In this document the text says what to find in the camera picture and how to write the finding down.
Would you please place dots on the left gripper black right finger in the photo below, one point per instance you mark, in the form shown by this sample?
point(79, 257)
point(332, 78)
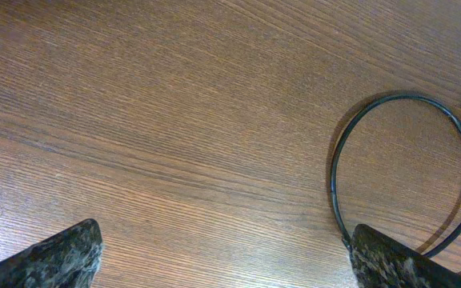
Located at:
point(379, 261)

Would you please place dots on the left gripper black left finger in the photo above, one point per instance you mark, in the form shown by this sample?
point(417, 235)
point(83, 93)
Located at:
point(69, 259)

